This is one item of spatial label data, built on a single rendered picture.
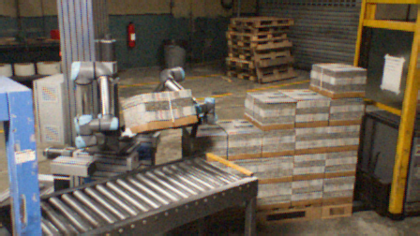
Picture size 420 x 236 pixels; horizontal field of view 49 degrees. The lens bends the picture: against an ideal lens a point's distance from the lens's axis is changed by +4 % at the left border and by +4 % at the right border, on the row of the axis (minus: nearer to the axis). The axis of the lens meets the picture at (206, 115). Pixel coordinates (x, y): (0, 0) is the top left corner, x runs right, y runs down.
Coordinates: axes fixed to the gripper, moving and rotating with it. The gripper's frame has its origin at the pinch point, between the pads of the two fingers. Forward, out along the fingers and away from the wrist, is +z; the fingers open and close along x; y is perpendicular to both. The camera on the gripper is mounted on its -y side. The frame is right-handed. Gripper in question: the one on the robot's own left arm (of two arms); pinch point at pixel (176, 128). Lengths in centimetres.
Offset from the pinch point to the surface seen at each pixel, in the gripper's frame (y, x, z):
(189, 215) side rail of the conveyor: -48, 53, 39
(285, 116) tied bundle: -8, 14, -95
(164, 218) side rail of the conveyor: -44, 54, 55
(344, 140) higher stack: -38, 26, -145
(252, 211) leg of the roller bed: -59, 49, -9
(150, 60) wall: 170, -646, -402
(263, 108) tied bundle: 2, 10, -77
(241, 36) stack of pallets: 167, -444, -516
